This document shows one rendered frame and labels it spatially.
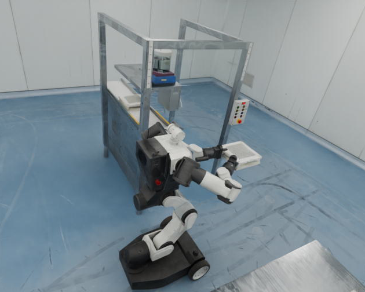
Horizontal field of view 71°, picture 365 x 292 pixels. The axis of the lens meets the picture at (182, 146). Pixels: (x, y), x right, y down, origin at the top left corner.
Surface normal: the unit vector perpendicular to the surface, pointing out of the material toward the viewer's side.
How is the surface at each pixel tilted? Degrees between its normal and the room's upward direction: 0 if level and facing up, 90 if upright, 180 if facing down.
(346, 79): 90
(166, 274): 0
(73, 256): 0
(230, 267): 0
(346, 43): 90
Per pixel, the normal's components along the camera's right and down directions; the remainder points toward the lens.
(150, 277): 0.14, -0.83
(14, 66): 0.53, 0.52
